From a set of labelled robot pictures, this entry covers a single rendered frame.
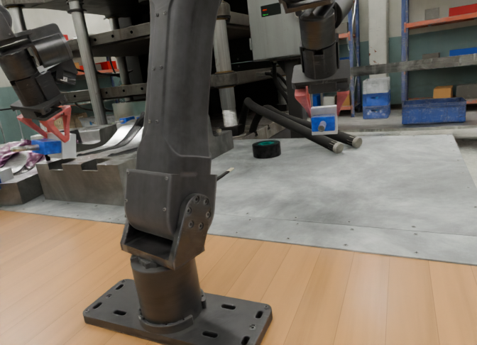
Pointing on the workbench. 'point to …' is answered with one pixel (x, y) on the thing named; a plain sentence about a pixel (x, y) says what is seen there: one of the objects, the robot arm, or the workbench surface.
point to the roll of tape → (266, 149)
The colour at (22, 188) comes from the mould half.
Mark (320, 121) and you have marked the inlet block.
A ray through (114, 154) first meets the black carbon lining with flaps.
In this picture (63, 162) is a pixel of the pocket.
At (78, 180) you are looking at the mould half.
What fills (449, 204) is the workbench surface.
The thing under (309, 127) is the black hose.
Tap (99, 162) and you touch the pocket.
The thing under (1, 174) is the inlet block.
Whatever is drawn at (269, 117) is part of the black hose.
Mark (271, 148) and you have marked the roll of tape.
